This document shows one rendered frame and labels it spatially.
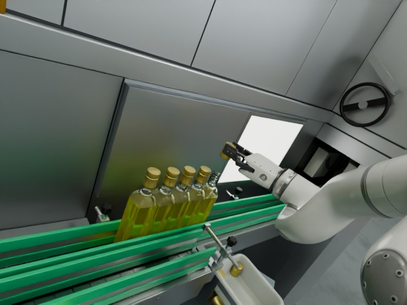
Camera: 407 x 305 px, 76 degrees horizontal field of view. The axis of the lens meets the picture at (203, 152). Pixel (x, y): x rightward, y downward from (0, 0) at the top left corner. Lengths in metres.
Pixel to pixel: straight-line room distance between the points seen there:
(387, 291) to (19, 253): 0.69
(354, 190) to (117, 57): 0.53
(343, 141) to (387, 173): 1.08
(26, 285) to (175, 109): 0.52
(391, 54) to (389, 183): 1.14
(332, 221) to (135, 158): 0.52
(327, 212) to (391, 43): 1.11
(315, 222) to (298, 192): 0.12
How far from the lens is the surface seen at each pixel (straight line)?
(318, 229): 0.60
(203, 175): 0.75
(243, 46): 0.85
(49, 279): 0.70
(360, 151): 1.49
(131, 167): 0.78
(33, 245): 0.74
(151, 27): 0.67
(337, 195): 0.54
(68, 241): 0.77
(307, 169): 1.72
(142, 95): 0.67
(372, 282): 0.28
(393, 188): 0.44
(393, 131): 1.47
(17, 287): 0.68
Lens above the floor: 1.66
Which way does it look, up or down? 23 degrees down
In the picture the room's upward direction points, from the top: 24 degrees clockwise
